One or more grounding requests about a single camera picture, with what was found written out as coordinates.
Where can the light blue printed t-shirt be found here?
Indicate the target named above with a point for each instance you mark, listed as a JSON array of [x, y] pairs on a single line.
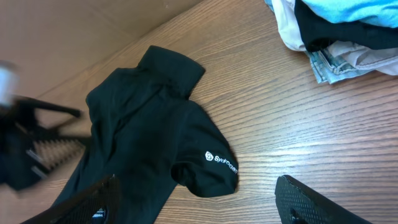
[[381, 13]]

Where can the black folded garment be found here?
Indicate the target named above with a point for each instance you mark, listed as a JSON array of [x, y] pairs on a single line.
[[317, 33]]

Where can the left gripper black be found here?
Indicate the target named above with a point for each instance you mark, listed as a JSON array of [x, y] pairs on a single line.
[[29, 151]]

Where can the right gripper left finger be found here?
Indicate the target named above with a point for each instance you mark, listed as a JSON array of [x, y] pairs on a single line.
[[98, 204]]

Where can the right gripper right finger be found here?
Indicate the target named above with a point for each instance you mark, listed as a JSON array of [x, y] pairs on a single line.
[[298, 203]]

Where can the beige folded garment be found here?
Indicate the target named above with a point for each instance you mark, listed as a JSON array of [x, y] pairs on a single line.
[[358, 56]]

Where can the black t-shirt with logo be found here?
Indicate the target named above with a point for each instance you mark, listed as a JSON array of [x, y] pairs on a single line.
[[149, 134]]

